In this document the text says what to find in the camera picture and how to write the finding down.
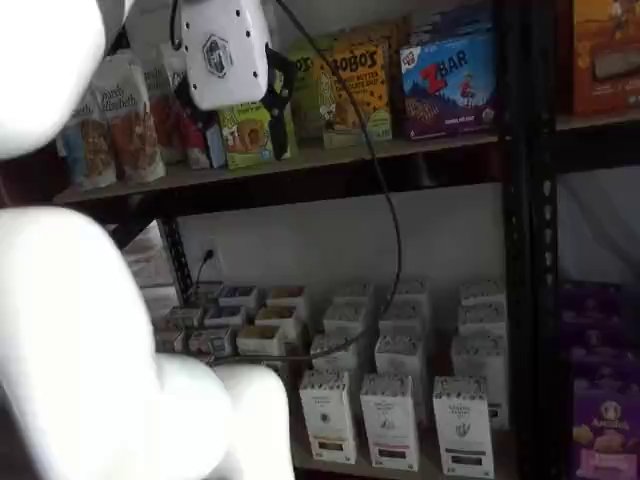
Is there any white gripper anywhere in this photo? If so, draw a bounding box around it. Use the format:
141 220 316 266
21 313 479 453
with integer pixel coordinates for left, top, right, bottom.
174 0 297 163

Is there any white box green strip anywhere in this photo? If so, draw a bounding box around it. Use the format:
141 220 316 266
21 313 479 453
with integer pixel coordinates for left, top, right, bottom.
451 334 509 431
459 279 507 308
456 301 508 339
432 375 496 480

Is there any green Bobo's apple pie box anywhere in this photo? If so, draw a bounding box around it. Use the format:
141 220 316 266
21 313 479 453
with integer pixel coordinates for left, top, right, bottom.
216 98 301 172
286 36 337 144

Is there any yellow Bobo's peanut butter box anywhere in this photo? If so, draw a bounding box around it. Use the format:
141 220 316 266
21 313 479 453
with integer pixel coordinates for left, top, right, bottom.
321 37 394 150
344 16 414 137

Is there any green apple cinnamon oatmeal box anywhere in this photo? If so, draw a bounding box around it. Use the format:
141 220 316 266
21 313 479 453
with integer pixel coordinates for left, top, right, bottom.
189 281 224 305
153 326 187 354
166 305 204 330

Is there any blue Z Bar box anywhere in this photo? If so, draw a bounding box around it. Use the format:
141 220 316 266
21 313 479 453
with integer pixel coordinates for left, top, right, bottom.
398 31 499 142
411 3 497 47

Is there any white box yellow strip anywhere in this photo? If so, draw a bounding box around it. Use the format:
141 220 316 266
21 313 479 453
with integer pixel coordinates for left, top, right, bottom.
322 301 370 337
299 369 358 464
334 283 375 307
309 333 360 375

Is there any orange snack box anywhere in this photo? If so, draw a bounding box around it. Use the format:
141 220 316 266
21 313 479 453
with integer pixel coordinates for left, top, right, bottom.
571 0 640 118

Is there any purple Annie's snack box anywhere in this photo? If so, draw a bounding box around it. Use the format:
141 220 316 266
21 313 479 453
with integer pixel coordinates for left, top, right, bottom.
566 343 640 387
571 376 640 480
559 281 624 352

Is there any orange purely elizabeth granola bag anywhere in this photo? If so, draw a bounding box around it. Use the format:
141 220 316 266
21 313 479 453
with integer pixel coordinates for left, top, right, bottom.
97 53 167 184

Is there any black metal shelving unit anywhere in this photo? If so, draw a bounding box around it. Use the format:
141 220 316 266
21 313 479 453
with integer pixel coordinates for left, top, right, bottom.
49 0 532 480
528 0 640 480

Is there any blue purely elizabeth granola bag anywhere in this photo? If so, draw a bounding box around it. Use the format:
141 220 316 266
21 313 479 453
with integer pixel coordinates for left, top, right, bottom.
57 82 119 192

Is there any translucent plastic sheet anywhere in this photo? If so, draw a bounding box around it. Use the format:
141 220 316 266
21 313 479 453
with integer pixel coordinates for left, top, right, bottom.
556 168 640 287

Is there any black plugged power cord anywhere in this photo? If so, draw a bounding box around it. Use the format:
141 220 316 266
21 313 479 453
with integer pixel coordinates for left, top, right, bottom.
193 251 217 302

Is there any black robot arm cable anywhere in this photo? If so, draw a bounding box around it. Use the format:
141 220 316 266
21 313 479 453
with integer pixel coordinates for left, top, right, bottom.
168 0 404 369

